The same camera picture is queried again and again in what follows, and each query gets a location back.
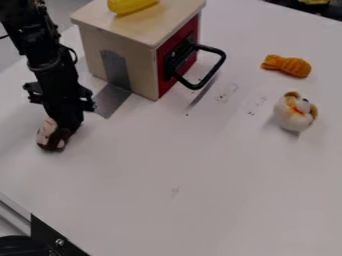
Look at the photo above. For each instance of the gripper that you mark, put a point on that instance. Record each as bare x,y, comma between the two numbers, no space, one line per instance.
62,100

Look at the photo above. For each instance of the maroon plush monkey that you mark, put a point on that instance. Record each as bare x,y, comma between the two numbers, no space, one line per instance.
50,136

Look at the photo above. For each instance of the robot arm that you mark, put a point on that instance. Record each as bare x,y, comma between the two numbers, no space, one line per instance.
42,56

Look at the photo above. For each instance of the cabinet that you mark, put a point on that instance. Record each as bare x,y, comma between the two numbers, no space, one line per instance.
133,36

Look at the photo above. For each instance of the yellow toy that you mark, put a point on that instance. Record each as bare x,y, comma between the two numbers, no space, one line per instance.
129,5

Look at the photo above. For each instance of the drawer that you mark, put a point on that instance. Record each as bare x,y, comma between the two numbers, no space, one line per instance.
187,56

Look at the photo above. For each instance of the orange toy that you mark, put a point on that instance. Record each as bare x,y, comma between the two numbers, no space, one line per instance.
289,65

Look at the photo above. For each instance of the white plush dog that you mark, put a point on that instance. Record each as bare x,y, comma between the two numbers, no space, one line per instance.
294,113

